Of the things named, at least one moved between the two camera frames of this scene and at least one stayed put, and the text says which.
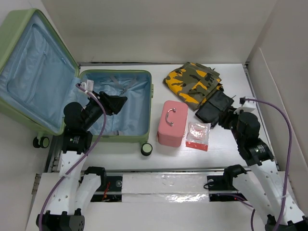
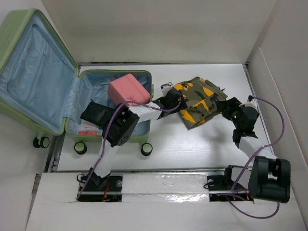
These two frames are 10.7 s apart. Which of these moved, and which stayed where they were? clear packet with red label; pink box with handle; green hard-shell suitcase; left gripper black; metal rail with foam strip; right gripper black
Moved: clear packet with red label; left gripper black; right gripper black; pink box with handle
Stayed: metal rail with foam strip; green hard-shell suitcase
